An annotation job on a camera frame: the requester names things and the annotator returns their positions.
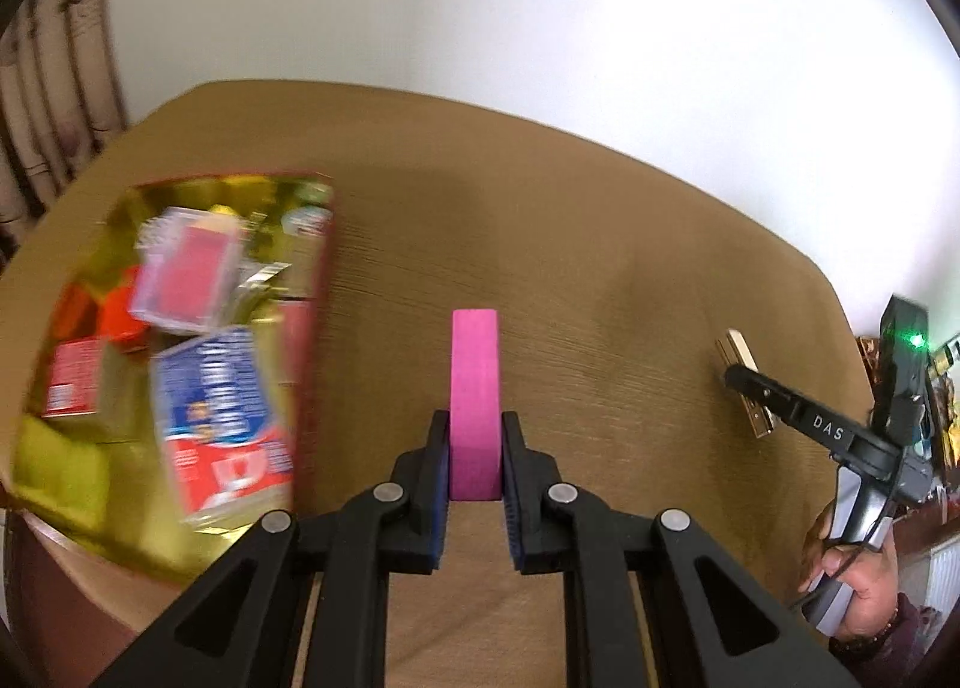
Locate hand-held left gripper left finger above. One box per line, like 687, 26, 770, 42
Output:
90, 410, 452, 688

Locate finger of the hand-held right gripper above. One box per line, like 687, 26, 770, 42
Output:
724, 364, 901, 479

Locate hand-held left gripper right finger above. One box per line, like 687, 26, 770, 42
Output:
501, 410, 863, 688

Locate pink block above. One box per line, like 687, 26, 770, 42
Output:
448, 307, 502, 501

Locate blue and red packet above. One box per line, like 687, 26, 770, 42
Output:
150, 326, 295, 535

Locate gold box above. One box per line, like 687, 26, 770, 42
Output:
0, 170, 338, 584

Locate clear case of red cards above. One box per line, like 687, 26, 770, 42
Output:
127, 206, 248, 336

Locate person's right forearm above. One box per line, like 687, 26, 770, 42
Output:
829, 590, 942, 688

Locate person's right hand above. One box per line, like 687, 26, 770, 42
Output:
801, 500, 901, 640

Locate white radiator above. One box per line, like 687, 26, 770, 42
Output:
896, 529, 960, 630

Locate small red box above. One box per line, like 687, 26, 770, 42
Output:
41, 339, 106, 438

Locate striped beige curtain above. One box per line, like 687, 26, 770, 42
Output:
0, 0, 130, 269

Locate beaded bracelet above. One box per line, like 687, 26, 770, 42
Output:
831, 602, 901, 653

